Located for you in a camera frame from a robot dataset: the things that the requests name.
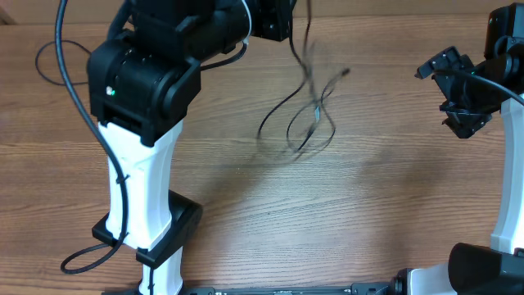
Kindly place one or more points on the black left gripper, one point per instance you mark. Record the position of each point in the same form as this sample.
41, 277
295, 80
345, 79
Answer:
276, 15

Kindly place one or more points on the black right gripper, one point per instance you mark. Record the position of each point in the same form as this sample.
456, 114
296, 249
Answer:
466, 122

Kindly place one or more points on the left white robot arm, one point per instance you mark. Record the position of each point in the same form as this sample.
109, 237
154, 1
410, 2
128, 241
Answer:
141, 80

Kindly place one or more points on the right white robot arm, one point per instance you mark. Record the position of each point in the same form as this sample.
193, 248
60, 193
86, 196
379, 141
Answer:
496, 268

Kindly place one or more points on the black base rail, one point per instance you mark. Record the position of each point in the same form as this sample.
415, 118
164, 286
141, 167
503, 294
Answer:
354, 289

